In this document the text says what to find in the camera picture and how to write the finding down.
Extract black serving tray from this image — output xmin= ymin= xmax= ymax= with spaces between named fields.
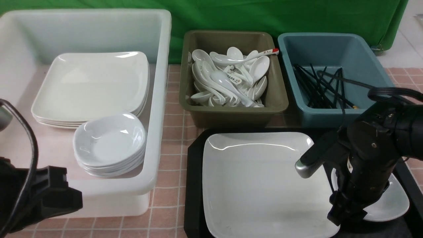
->
xmin=184 ymin=128 xmax=423 ymax=238

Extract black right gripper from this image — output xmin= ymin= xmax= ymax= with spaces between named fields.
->
xmin=327 ymin=113 xmax=400 ymax=226

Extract pink checkered tablecloth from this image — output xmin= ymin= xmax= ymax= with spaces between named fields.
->
xmin=6 ymin=65 xmax=422 ymax=238

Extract blue plastic bin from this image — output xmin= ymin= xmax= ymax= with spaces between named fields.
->
xmin=278 ymin=33 xmax=394 ymax=128

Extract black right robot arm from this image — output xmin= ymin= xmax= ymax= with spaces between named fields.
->
xmin=326 ymin=102 xmax=423 ymax=226

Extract olive green plastic bin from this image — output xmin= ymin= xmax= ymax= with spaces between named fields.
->
xmin=179 ymin=30 xmax=289 ymax=128

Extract black chopsticks in blue bin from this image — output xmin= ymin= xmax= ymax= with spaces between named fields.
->
xmin=292 ymin=64 xmax=358 ymax=109

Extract red tipped white spoon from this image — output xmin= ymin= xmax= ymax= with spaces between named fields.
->
xmin=211 ymin=48 xmax=280 ymax=65

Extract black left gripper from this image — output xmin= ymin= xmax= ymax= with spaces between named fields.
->
xmin=0 ymin=157 xmax=83 ymax=232

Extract green backdrop cloth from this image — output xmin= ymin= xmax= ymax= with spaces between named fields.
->
xmin=0 ymin=0 xmax=408 ymax=63

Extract stack of white square plates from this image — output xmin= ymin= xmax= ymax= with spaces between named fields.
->
xmin=31 ymin=51 xmax=150 ymax=128

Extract stack of small white bowls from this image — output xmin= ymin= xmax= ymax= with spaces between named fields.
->
xmin=73 ymin=113 xmax=147 ymax=178

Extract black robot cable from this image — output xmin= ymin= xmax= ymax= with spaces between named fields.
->
xmin=0 ymin=99 xmax=39 ymax=238

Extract large white square plate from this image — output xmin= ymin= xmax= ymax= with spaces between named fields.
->
xmin=202 ymin=132 xmax=340 ymax=238

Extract large white plastic tub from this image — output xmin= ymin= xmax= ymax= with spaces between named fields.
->
xmin=1 ymin=9 xmax=172 ymax=218

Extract pile of white spoons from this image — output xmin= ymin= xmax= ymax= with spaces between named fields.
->
xmin=189 ymin=47 xmax=270 ymax=107

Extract small white bowl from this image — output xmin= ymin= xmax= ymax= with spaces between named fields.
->
xmin=330 ymin=169 xmax=410 ymax=222

